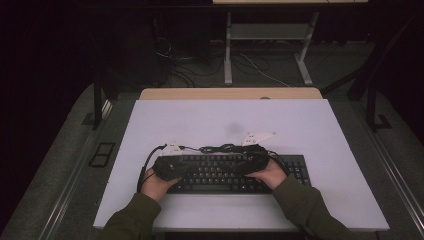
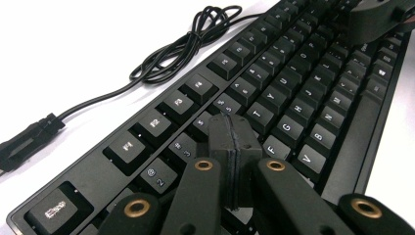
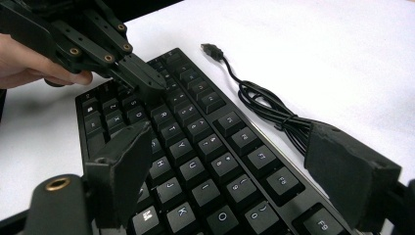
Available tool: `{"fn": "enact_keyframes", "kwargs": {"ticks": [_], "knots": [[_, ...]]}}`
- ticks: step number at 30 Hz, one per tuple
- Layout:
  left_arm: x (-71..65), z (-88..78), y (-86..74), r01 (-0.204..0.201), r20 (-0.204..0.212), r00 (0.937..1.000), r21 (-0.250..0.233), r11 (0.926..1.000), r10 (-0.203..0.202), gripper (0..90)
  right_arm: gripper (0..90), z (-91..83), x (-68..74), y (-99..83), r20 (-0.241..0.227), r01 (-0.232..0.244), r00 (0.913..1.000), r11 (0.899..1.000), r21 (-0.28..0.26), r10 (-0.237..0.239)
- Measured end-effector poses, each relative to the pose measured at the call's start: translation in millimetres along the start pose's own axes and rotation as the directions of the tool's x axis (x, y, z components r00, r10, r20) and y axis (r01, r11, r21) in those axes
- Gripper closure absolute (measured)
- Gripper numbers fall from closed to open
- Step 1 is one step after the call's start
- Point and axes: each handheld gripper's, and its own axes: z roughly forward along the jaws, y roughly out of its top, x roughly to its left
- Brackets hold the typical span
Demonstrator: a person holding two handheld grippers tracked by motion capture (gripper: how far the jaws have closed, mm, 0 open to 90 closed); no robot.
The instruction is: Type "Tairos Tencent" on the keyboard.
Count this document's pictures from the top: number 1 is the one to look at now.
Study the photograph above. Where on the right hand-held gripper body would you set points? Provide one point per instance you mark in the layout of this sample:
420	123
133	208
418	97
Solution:
255	160

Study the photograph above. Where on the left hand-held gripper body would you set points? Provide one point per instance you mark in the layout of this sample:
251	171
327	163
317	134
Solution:
168	168

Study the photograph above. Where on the black computer keyboard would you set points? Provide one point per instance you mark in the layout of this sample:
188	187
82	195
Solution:
213	173

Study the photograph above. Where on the person's right hand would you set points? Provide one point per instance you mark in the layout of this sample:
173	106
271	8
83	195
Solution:
273	175

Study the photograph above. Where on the person's left hand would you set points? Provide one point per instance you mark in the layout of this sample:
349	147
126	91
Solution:
155	188

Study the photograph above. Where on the black floor socket panel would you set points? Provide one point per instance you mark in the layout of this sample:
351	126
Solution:
100	161

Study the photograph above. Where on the black upright metal stand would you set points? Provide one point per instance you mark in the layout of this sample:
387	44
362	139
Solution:
371	106
97	106

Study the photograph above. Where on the black slanted stand bar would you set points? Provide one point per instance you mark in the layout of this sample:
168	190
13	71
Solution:
361	83

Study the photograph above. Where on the metal floor rail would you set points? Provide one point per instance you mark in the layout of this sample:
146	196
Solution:
405	188
68	196

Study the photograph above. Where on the desk with white metal frame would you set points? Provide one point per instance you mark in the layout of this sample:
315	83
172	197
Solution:
266	31

